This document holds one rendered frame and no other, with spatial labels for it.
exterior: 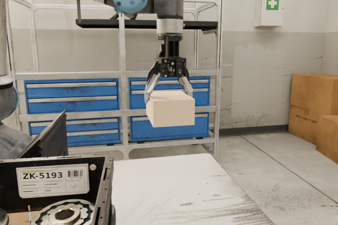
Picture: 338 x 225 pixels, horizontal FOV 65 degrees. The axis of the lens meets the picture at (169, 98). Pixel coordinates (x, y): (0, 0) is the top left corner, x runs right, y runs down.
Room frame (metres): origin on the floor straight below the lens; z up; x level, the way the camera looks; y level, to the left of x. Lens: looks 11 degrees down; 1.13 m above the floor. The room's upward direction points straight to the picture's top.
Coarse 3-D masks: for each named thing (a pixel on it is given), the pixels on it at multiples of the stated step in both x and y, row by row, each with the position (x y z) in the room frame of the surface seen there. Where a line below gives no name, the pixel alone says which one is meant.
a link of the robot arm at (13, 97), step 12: (0, 0) 0.73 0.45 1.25; (0, 12) 0.74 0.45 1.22; (0, 24) 0.74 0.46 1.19; (0, 36) 0.74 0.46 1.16; (0, 48) 0.74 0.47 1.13; (0, 60) 0.75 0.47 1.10; (0, 72) 0.75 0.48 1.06; (0, 84) 0.74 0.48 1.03; (12, 84) 0.78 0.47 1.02; (0, 96) 0.74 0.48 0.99; (12, 96) 0.78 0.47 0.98; (0, 108) 0.72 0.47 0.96; (12, 108) 0.79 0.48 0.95; (0, 120) 0.73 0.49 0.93
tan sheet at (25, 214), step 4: (20, 212) 0.44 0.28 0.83; (24, 212) 0.44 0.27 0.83; (32, 212) 0.44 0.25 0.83; (36, 212) 0.44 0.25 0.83; (12, 216) 0.43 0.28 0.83; (16, 216) 0.43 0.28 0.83; (20, 216) 0.43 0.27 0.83; (24, 216) 0.43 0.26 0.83; (28, 216) 0.43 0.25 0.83; (32, 216) 0.43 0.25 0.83; (12, 220) 0.42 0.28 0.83; (16, 220) 0.42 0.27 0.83; (20, 220) 0.42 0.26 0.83; (24, 220) 0.42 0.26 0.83; (28, 220) 0.42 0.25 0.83; (12, 224) 0.41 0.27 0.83; (16, 224) 0.41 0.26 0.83; (20, 224) 0.41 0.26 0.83; (24, 224) 0.41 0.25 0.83; (28, 224) 0.41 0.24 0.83
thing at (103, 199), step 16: (0, 160) 0.45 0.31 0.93; (16, 160) 0.45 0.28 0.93; (32, 160) 0.45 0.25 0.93; (48, 160) 0.45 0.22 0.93; (64, 160) 0.45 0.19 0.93; (80, 160) 0.46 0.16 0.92; (112, 160) 0.45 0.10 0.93; (112, 176) 0.42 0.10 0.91; (96, 208) 0.30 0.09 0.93; (96, 224) 0.29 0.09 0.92
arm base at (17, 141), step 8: (0, 128) 0.64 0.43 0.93; (8, 128) 0.66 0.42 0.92; (0, 136) 0.62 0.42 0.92; (8, 136) 0.63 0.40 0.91; (16, 136) 0.64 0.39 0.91; (24, 136) 0.66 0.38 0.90; (0, 144) 0.61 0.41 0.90; (8, 144) 0.62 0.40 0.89; (16, 144) 0.62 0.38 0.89; (24, 144) 0.64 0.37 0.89; (0, 152) 0.60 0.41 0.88; (8, 152) 0.60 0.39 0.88; (16, 152) 0.61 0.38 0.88
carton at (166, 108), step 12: (156, 96) 0.77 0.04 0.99; (168, 96) 0.77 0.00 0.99; (180, 96) 0.77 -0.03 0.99; (156, 108) 0.71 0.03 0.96; (168, 108) 0.72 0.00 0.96; (180, 108) 0.72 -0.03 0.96; (192, 108) 0.73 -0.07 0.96; (156, 120) 0.71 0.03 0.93; (168, 120) 0.72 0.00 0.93; (180, 120) 0.72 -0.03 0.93; (192, 120) 0.73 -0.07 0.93
